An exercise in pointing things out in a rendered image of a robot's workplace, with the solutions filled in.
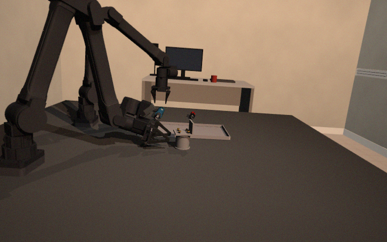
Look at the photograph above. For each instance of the blue nut driver barrel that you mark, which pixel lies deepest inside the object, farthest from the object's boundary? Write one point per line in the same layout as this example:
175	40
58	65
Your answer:
159	112

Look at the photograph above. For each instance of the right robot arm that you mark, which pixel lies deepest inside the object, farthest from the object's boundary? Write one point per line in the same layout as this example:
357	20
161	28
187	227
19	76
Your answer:
27	116

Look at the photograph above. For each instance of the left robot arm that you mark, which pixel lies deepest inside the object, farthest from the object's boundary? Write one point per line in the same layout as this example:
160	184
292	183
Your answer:
87	92

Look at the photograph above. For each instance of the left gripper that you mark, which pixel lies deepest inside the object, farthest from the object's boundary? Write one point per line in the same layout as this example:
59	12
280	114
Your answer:
160	87

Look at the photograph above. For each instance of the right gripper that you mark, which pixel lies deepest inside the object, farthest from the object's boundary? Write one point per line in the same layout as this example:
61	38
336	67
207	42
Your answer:
148	135

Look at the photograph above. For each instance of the beige rectangular tray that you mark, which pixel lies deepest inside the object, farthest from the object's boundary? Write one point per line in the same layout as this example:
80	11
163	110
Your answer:
201	131

